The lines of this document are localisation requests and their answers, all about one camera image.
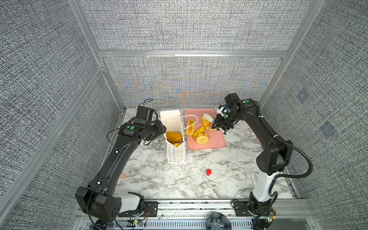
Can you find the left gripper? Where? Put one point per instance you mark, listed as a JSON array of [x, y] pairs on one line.
[[161, 129]]

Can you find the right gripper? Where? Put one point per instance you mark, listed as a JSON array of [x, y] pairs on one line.
[[219, 123]]

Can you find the white printed paper bag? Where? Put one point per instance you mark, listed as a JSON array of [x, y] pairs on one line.
[[172, 119]]

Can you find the striped croissant bread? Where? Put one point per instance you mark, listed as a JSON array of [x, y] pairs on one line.
[[190, 127]]

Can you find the small bun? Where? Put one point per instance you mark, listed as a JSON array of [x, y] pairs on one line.
[[207, 125]]

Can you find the round striped bun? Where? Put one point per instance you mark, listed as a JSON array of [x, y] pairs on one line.
[[199, 130]]

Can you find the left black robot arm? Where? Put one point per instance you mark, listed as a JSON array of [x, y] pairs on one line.
[[97, 199]]

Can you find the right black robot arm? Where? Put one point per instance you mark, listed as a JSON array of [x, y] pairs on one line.
[[271, 161]]

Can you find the pink plastic tray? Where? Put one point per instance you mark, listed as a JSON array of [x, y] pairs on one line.
[[216, 138]]

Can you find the white paper label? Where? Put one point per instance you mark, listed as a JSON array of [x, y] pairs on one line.
[[254, 177]]

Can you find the black round fan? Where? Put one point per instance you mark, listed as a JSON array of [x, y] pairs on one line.
[[218, 221]]

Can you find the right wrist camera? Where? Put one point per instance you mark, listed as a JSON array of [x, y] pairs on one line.
[[223, 110]]

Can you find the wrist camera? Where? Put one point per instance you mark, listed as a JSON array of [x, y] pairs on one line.
[[223, 110], [145, 114]]

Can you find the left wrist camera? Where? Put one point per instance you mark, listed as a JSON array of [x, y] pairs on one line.
[[145, 114]]

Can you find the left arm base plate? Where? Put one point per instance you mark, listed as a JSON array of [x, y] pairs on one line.
[[150, 209]]

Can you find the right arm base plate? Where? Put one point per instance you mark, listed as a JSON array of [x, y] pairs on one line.
[[241, 208]]

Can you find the aluminium front rail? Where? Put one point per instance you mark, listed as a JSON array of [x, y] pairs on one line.
[[180, 208]]

